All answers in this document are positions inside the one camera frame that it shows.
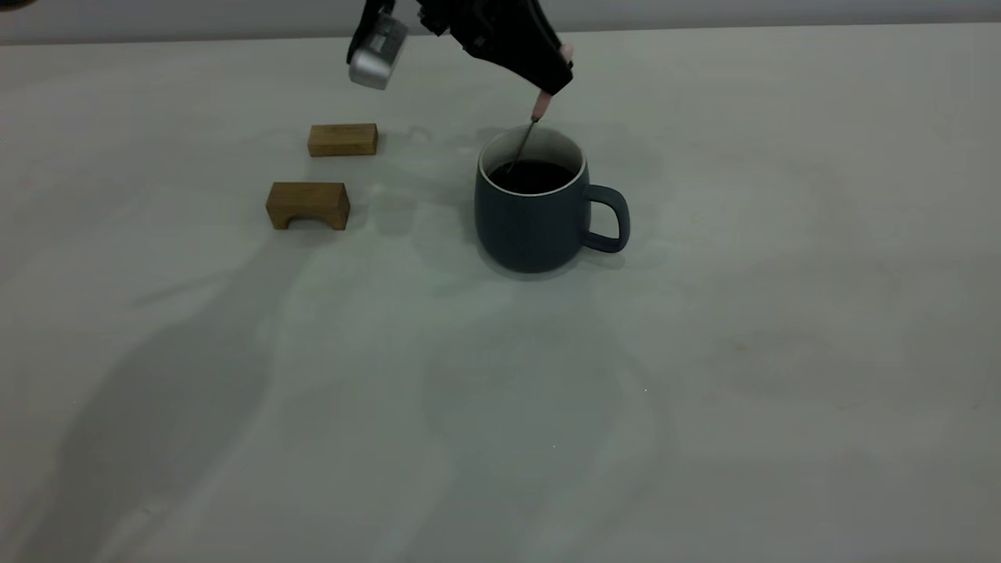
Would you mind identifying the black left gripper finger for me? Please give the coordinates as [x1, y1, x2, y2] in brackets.
[464, 22, 576, 97]
[515, 2, 572, 73]

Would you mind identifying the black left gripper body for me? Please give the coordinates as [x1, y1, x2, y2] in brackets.
[418, 0, 550, 54]

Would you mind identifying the pink handled metal spoon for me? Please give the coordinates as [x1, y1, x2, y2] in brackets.
[507, 43, 576, 173]

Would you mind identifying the dark grey ceramic mug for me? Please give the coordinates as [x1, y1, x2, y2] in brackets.
[474, 127, 631, 274]

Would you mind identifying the dark coffee liquid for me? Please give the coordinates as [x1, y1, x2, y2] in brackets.
[489, 160, 576, 195]

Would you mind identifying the flat rectangular wooden block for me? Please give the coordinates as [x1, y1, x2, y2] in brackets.
[307, 124, 379, 160]

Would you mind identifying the arched wooden block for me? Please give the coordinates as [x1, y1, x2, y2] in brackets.
[266, 181, 351, 231]

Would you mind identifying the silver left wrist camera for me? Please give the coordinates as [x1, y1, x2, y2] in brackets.
[346, 0, 410, 91]

